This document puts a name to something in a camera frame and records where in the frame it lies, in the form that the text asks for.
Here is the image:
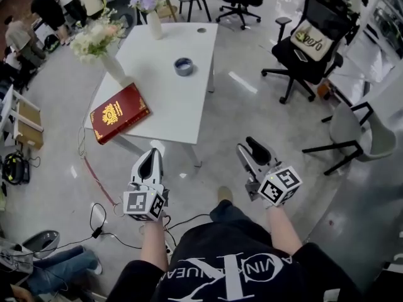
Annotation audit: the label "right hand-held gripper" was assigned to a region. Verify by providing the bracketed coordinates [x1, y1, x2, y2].
[236, 136, 303, 207]

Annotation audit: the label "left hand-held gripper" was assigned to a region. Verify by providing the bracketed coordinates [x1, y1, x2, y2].
[122, 148, 169, 222]

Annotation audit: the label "grey tape roll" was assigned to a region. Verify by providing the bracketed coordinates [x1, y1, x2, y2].
[174, 57, 194, 77]

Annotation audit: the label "person's left forearm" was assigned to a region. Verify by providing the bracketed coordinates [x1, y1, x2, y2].
[138, 215, 169, 272]

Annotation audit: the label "person's right forearm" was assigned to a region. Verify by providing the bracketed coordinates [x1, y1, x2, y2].
[266, 204, 305, 254]

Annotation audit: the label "person's beige shoe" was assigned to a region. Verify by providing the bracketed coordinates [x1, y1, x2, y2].
[217, 186, 233, 204]

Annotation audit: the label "person's black trousers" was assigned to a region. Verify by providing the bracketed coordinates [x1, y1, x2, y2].
[209, 199, 253, 229]

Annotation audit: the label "red hardcover book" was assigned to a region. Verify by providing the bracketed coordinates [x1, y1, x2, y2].
[89, 82, 151, 145]

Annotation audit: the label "black office chair with cushion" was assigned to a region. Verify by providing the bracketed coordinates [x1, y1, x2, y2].
[261, 0, 361, 105]

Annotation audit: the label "person's black printed t-shirt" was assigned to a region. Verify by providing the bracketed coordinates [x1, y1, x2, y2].
[106, 221, 363, 302]

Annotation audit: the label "white ribbed vase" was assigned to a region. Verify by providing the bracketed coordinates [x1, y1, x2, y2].
[99, 53, 128, 86]

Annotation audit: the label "wooden cabinet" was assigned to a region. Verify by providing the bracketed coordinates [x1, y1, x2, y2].
[15, 101, 45, 150]

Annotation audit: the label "grey round helmet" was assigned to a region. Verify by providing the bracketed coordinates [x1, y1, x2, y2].
[21, 230, 60, 259]

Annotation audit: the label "cream printed cushion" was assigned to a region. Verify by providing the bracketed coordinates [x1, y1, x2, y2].
[290, 22, 334, 61]

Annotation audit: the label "black and yellow vacuum cleaner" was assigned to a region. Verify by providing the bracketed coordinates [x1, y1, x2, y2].
[1, 152, 31, 187]

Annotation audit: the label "white and pink flower bouquet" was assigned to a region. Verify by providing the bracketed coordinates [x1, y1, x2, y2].
[69, 9, 127, 64]

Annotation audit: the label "white smooth vase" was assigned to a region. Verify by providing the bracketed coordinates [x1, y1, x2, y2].
[146, 10, 163, 40]

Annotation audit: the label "white desk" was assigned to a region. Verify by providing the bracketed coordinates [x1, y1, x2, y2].
[0, 85, 45, 150]

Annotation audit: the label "round wooden table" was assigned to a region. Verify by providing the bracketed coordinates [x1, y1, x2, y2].
[156, 0, 179, 23]

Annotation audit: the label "purple flower bouquet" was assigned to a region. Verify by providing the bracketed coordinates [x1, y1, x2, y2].
[129, 0, 167, 14]

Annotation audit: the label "black power adapter with cable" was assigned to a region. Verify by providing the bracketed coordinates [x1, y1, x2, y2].
[89, 202, 142, 250]

